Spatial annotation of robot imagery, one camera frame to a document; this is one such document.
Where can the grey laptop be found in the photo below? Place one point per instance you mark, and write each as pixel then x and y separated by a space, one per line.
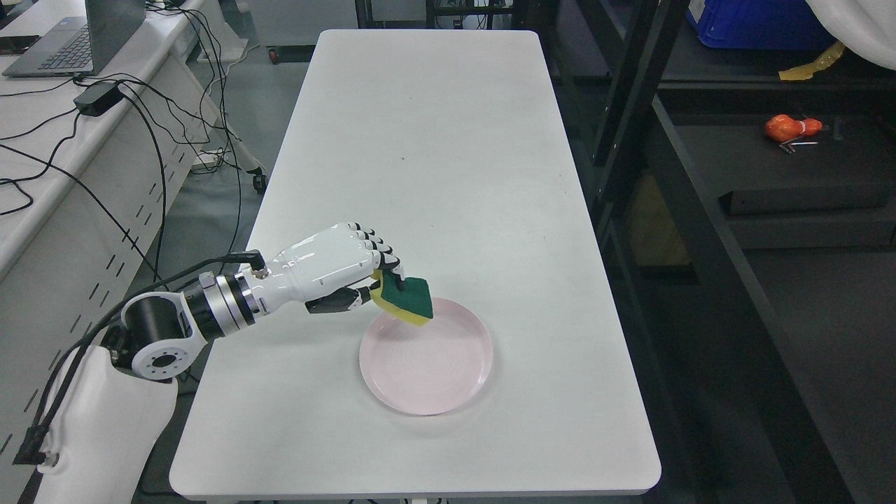
pixel 81 45

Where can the green yellow sponge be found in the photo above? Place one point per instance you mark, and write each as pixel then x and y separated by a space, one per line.
pixel 410 301

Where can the black metal shelf rack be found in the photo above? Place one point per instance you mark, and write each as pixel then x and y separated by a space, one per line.
pixel 755 278

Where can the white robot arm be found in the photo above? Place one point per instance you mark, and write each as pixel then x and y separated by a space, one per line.
pixel 112 394

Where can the black power adapter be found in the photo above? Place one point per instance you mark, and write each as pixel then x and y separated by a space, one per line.
pixel 98 98

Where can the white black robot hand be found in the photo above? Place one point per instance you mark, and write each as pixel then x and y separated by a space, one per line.
pixel 337 257

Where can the blue plastic bin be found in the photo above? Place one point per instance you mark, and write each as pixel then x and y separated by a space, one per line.
pixel 777 25

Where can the yellow tape strip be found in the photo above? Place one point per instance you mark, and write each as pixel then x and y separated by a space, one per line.
pixel 807 71

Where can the white cloth cover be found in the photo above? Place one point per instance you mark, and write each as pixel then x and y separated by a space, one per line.
pixel 867 28

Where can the pink plate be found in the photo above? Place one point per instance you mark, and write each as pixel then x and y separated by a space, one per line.
pixel 431 369

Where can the white power strip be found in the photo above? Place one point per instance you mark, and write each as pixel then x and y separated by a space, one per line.
pixel 208 162

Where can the white side desk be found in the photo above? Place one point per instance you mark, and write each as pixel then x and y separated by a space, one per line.
pixel 89 202

